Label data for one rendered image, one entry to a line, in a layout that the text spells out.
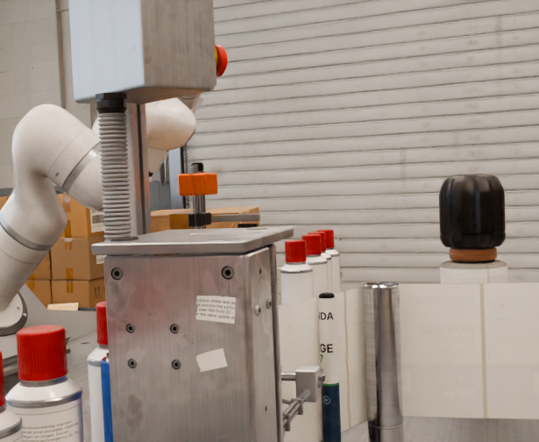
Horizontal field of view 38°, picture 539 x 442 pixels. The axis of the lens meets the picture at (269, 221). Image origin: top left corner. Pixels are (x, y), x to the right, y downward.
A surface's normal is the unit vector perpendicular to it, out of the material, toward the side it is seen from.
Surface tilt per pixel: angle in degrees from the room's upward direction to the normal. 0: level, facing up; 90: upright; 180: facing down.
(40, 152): 108
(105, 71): 90
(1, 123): 90
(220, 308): 90
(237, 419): 90
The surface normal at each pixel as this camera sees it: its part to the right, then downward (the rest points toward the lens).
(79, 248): -0.36, 0.06
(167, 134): 0.48, 0.73
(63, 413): 0.65, 0.01
